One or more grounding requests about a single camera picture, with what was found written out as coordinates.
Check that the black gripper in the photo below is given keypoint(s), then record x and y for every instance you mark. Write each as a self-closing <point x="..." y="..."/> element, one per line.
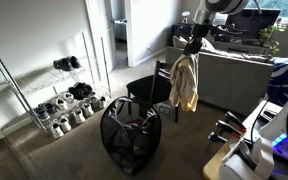
<point x="194" y="45"/>

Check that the beige clothing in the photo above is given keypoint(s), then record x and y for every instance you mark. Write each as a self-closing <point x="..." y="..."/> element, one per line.
<point x="184" y="82"/>

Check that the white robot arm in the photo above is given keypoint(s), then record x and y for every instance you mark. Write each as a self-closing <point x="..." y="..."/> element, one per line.
<point x="203" y="19"/>

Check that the black mesh laundry bag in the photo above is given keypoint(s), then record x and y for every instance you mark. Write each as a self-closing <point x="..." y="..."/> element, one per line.
<point x="130" y="133"/>

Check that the clothes inside laundry bag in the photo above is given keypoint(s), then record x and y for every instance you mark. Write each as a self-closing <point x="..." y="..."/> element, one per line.
<point x="130" y="131"/>

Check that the black television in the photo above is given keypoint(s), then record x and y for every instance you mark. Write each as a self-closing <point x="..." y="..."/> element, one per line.
<point x="251" y="21"/>

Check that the grey sofa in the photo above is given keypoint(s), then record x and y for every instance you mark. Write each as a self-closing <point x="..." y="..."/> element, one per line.
<point x="231" y="81"/>

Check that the green potted plant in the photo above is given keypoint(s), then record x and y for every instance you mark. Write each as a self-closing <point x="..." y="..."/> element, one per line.
<point x="266" y="35"/>

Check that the black wooden chair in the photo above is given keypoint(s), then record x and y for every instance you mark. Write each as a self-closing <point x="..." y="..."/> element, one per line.
<point x="154" y="88"/>

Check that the clear plastic storage bin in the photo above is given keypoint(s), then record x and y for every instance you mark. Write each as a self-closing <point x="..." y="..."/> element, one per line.
<point x="166" y="108"/>

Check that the blue white striped blanket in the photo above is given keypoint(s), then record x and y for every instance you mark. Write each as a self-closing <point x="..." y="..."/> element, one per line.
<point x="277" y="88"/>

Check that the white panel door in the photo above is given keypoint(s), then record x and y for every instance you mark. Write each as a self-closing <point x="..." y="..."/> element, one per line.
<point x="102" y="30"/>

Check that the black orange clamps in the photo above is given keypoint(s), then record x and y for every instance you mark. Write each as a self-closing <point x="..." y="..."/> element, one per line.
<point x="232" y="125"/>

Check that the black shoes middle shelf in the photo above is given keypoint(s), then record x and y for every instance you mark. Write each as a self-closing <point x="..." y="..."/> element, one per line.
<point x="81" y="90"/>

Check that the black shoes shelf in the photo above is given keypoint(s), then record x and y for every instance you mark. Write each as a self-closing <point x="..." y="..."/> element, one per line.
<point x="67" y="64"/>
<point x="81" y="90"/>

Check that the white sneaker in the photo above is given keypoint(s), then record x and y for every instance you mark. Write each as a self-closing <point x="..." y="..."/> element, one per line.
<point x="65" y="125"/>
<point x="87" y="109"/>
<point x="78" y="116"/>
<point x="56" y="131"/>

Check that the black shoes top shelf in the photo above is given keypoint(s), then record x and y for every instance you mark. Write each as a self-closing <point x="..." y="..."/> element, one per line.
<point x="67" y="64"/>

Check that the dark grey sneakers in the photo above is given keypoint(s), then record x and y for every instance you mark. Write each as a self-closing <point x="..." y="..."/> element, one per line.
<point x="44" y="110"/>

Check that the metal wire shoe rack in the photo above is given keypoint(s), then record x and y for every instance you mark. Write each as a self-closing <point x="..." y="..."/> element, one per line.
<point x="50" y="85"/>

